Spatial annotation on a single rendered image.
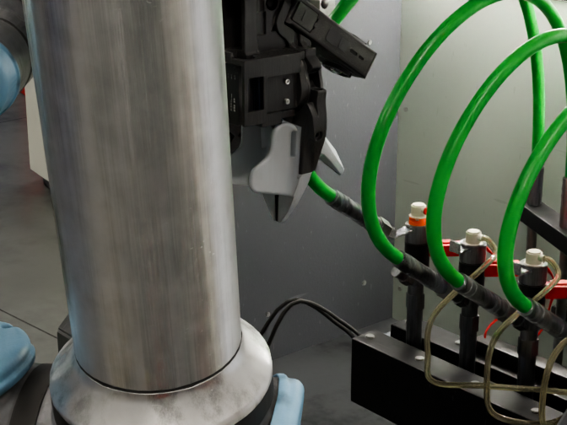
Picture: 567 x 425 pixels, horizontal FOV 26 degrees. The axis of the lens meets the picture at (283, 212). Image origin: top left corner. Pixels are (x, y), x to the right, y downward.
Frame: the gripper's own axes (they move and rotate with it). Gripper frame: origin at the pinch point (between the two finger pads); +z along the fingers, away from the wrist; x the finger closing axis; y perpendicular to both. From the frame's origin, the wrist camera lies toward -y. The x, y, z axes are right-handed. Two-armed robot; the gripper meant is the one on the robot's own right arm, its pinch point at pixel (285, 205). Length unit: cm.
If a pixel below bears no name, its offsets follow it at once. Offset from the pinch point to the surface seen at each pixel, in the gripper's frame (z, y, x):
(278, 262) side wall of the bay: 26, -35, -43
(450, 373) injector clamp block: 25.0, -25.7, -3.4
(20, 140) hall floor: 123, -213, -454
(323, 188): 4.1, -14.7, -11.5
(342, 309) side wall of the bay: 36, -47, -43
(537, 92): -0.9, -47.9, -11.8
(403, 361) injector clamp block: 25.0, -24.2, -8.8
